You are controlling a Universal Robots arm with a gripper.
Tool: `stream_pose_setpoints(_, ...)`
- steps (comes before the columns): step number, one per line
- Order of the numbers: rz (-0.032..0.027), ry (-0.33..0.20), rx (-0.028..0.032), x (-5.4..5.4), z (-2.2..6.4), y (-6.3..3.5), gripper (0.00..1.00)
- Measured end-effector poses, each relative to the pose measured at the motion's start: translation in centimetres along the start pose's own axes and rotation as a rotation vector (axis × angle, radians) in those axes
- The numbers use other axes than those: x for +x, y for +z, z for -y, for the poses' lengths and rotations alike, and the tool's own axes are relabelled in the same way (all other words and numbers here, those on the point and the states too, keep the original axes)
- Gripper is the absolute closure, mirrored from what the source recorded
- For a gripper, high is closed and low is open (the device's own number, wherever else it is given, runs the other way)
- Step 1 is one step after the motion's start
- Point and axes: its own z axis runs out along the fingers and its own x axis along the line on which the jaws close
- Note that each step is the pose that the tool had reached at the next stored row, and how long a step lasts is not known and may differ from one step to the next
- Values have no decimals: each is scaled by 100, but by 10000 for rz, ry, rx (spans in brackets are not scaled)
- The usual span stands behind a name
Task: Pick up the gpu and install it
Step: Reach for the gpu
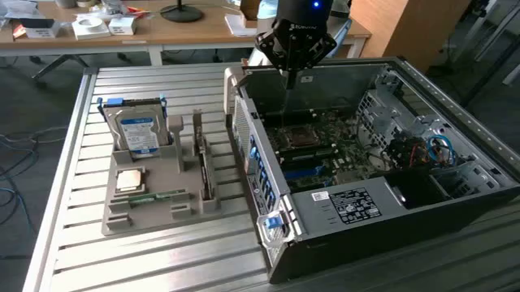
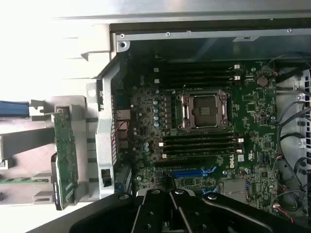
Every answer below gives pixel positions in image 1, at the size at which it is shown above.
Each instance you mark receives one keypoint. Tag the clear plastic bags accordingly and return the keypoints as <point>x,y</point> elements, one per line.
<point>20,9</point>

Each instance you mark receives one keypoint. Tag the beige tape roll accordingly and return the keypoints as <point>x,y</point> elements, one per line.
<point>80,3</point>

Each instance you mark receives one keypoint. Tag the red packet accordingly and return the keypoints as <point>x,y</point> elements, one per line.
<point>137,10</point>

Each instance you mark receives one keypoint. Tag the hard disk in blue caddy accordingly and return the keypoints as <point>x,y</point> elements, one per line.
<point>137,130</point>

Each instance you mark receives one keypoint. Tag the installed black RAM stick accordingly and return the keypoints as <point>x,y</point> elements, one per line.
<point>308,151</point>

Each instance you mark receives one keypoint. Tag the grey cup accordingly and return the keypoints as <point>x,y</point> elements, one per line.
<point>64,3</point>

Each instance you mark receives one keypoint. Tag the white box with label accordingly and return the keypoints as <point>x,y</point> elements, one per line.
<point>40,33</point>

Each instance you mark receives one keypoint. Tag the green RAM stick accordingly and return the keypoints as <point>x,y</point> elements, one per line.
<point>153,197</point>

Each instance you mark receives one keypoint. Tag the black open PC case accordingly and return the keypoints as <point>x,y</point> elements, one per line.
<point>364,252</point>

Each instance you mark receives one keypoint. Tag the wooden cabinet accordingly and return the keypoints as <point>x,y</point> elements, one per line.
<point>406,30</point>

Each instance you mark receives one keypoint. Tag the white labelled carton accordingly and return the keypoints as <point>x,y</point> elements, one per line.
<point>121,29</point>

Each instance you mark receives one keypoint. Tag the silver disk bay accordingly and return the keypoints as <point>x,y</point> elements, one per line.
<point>466,179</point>

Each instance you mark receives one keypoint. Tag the black round stand base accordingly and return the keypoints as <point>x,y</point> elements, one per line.
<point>180,13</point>

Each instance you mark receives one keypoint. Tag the graphics card with fan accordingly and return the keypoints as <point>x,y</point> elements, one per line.
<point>205,170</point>

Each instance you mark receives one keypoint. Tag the white tape roll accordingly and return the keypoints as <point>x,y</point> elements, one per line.
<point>82,22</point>

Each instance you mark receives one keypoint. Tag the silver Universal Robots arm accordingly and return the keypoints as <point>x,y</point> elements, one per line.
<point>266,7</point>

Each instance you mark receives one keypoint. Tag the blue case latch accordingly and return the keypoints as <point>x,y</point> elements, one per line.
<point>271,222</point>

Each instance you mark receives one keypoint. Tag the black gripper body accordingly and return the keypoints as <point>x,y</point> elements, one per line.
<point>300,18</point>

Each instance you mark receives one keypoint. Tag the green motherboard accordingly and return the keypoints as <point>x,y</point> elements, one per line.
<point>344,143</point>

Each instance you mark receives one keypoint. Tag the grey parts rack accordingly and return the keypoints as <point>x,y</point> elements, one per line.
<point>161,213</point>

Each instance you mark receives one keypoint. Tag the wooden desk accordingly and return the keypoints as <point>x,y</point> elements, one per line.
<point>181,32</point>

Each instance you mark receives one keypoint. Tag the CPU socket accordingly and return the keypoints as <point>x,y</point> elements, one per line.
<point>302,137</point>

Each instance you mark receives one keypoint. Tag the white paper booklet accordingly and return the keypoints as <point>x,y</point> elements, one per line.
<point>239,25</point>

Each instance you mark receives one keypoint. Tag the long PCIe expansion slot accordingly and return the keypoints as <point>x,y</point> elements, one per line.
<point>302,175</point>

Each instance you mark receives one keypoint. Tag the grey power supply unit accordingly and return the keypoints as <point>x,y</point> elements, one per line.
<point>308,210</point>

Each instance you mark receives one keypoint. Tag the CPU chip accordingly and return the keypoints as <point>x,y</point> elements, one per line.
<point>128,180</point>

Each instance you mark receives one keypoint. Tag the white flat box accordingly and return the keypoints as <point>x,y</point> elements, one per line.
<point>90,35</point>

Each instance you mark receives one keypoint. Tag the brown cardboard box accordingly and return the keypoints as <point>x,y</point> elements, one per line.
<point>248,9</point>

